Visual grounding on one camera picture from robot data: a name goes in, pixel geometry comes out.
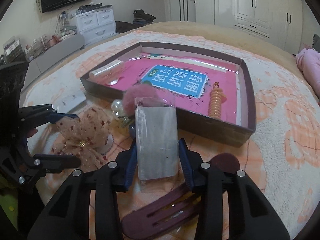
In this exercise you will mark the white wardrobe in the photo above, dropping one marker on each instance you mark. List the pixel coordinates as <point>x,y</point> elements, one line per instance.
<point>279,22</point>

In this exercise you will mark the peach patterned blanket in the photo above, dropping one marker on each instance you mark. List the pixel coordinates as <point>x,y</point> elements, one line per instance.
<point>281,157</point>

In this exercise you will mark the pearl bead hair accessory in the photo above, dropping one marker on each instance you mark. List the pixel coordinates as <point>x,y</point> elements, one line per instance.
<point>117,108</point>

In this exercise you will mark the sheer dotted fabric bow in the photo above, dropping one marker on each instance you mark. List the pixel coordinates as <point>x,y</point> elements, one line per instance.
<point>82,136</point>

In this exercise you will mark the dark clothes pile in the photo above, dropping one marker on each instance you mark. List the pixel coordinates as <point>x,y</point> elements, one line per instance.
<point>140,19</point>

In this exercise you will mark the white ridged hair clip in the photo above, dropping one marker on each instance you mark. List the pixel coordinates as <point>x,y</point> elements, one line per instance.
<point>110,71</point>

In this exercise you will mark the clear bag with grey card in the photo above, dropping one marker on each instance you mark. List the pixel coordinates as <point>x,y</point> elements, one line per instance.
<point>156,138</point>

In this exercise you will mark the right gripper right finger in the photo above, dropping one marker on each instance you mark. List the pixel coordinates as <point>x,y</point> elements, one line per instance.
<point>251,216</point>

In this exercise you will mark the maroon hair clip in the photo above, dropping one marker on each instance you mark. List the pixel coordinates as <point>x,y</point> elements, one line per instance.
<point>163,215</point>

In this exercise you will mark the pink quilt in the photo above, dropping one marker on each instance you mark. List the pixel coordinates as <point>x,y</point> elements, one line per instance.
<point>308,62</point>

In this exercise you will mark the shallow brown cardboard box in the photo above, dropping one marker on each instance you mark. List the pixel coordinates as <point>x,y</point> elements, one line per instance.
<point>202,125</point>

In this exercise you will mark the left hand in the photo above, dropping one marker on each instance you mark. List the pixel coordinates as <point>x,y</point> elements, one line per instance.
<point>32,132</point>

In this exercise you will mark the white plastic drawer cabinet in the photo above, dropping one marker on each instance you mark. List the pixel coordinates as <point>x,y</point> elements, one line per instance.
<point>95,25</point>

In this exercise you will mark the pink picture book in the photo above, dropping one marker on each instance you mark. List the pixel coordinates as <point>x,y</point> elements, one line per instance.
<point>186,80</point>

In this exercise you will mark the beige spiral hair clip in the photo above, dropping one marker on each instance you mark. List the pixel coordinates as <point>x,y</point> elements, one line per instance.
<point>217,98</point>

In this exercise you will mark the grey bench cabinet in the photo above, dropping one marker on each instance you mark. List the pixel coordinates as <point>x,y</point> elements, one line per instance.
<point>53,56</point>

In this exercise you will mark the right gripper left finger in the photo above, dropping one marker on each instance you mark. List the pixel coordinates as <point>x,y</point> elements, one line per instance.
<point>66,215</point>

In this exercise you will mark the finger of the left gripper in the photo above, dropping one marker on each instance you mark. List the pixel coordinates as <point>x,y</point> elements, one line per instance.
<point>38,115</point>
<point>51,163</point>

